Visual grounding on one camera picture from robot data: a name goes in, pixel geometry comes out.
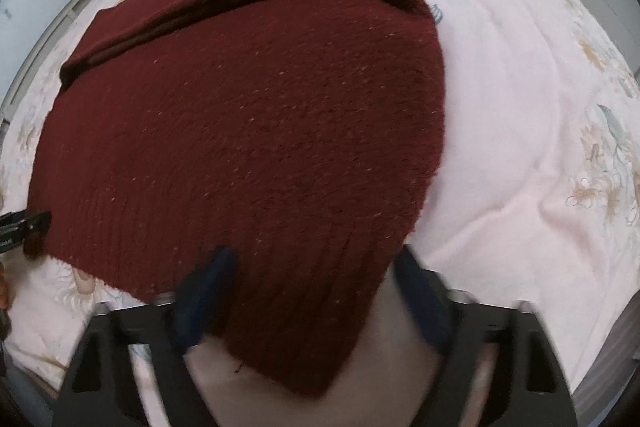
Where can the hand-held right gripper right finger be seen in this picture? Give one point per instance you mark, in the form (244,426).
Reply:
(425,302)

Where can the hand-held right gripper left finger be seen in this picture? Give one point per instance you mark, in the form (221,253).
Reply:
(205,297)

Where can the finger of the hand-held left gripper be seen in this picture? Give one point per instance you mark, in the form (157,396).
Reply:
(27,224)

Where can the dark red knitted sweater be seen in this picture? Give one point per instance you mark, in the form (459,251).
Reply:
(250,147)

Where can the pink floral bed sheet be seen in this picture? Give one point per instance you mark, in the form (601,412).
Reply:
(510,117)

